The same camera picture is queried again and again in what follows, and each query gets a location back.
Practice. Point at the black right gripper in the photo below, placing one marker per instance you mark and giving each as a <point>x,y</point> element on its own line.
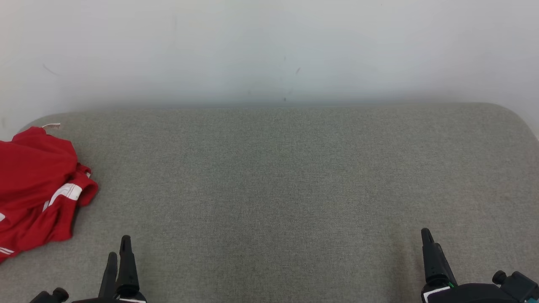
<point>471,294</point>

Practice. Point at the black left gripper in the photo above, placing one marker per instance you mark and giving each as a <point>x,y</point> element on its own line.
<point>113,300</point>

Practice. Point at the red shirt with white sleeves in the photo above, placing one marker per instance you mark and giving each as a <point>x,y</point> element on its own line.
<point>33,160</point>

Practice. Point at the grey fabric sofa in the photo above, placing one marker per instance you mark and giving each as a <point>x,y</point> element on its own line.
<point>278,189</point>

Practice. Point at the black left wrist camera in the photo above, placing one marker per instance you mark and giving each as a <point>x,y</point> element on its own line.
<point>60,294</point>

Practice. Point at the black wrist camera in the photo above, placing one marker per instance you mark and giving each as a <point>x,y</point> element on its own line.
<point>60,294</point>
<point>520,286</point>

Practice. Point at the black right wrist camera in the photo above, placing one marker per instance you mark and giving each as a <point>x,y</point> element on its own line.
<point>520,286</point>

